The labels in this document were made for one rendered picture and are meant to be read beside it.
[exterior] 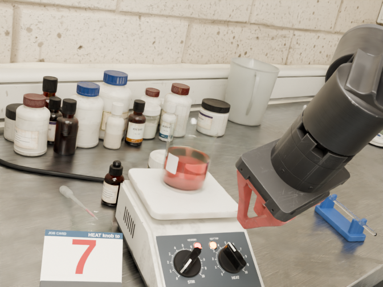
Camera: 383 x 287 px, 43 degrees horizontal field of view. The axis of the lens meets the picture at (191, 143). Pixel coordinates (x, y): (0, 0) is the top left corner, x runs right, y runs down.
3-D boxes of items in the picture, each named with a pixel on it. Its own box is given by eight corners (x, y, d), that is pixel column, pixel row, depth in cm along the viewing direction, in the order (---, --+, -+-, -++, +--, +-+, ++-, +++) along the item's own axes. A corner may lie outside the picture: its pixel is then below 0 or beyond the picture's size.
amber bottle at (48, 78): (55, 128, 96) (61, 75, 92) (58, 137, 92) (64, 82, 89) (32, 127, 94) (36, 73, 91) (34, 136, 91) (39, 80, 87)
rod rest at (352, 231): (365, 241, 78) (372, 222, 76) (348, 242, 76) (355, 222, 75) (329, 209, 86) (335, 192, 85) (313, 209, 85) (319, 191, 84)
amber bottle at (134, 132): (122, 138, 98) (129, 97, 95) (139, 139, 100) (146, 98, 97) (126, 146, 95) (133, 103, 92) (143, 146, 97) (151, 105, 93)
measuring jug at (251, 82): (270, 137, 118) (286, 78, 113) (218, 127, 118) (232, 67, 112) (262, 115, 135) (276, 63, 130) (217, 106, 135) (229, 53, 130)
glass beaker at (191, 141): (206, 201, 61) (220, 140, 58) (156, 193, 61) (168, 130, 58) (204, 178, 68) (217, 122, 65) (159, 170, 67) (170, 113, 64)
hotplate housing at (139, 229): (262, 310, 57) (280, 253, 54) (158, 324, 51) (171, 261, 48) (191, 212, 75) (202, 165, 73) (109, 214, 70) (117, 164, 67)
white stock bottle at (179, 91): (178, 127, 112) (187, 82, 108) (189, 138, 107) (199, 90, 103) (154, 126, 109) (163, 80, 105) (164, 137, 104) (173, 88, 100)
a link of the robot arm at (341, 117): (338, 78, 34) (407, 121, 34) (353, 35, 39) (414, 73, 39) (288, 138, 39) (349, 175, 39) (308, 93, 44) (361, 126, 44)
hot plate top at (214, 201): (243, 217, 60) (245, 211, 60) (153, 220, 55) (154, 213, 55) (204, 173, 70) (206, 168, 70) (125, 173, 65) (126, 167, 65)
